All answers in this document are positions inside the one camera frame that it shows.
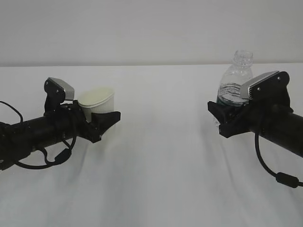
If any black left camera cable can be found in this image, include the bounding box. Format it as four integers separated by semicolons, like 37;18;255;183
0;101;78;169

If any white paper cup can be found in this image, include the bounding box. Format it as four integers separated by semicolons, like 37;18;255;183
78;87;115;122

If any clear water bottle green label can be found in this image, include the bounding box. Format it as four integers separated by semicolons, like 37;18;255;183
216;50;253;106

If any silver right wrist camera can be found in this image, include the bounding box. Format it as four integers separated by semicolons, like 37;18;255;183
240;71;290;109

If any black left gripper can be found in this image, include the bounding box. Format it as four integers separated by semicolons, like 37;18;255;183
60;100;121;143

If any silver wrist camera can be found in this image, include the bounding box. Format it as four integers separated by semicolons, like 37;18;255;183
240;71;290;109
44;77;75;112

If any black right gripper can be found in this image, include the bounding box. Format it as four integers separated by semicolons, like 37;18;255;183
207;101;263;138

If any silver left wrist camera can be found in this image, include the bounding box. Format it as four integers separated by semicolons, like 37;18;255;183
44;77;75;112

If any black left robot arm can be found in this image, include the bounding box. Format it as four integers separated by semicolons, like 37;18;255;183
0;100;121;171

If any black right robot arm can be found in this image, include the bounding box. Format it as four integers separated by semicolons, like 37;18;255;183
207;101;303;157

